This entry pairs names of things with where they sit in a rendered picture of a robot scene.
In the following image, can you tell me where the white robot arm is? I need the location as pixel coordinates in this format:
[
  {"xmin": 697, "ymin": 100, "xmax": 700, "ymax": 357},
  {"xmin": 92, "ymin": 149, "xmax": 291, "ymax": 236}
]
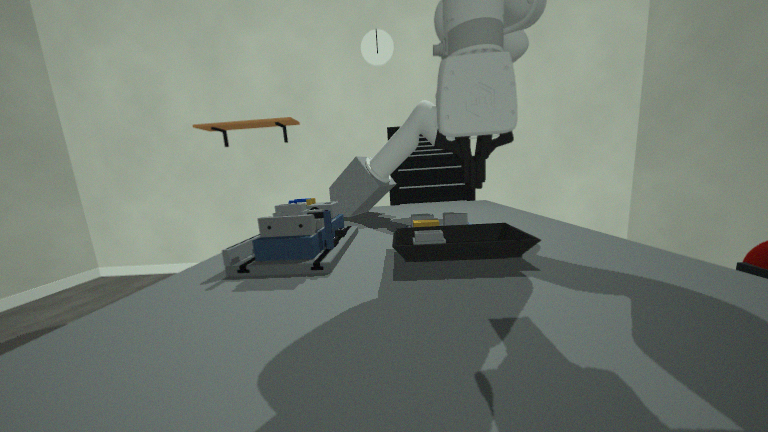
[{"xmin": 365, "ymin": 0, "xmax": 547, "ymax": 183}]

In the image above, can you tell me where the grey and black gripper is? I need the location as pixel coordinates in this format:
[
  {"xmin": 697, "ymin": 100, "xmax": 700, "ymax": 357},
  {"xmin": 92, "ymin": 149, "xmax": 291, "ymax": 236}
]
[{"xmin": 434, "ymin": 44, "xmax": 517, "ymax": 189}]

